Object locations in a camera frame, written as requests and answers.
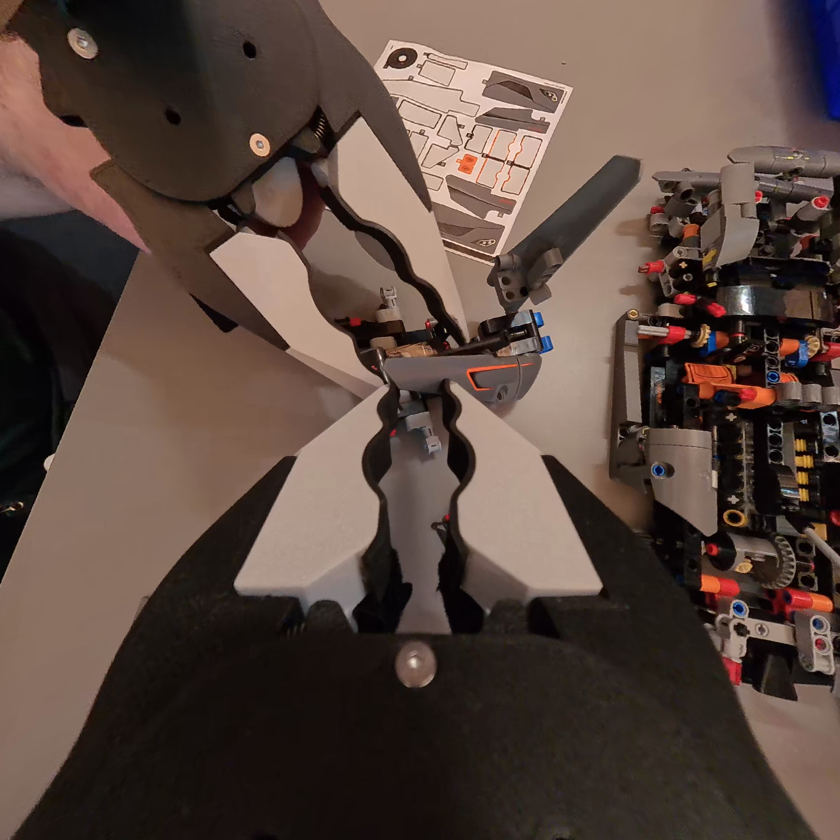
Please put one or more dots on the black grey lego frame assembly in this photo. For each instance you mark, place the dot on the black grey lego frame assembly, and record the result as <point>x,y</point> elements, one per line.
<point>459,377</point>

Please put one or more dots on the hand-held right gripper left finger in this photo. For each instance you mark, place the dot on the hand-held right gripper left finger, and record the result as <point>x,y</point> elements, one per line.
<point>315,525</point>

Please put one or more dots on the large lego car chassis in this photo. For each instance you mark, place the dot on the large lego car chassis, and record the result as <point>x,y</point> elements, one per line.
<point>754,426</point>

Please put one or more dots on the person's left hand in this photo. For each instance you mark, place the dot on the person's left hand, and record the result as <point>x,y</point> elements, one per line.
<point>33,164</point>

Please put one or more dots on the white sticker sheet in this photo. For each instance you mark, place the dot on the white sticker sheet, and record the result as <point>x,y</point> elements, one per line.
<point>472,164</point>

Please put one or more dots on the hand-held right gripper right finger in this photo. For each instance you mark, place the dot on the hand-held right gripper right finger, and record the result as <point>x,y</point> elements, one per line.
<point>525,525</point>

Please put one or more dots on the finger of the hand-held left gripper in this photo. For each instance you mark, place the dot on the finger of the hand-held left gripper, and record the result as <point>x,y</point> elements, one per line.
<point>269,282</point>
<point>394,216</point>

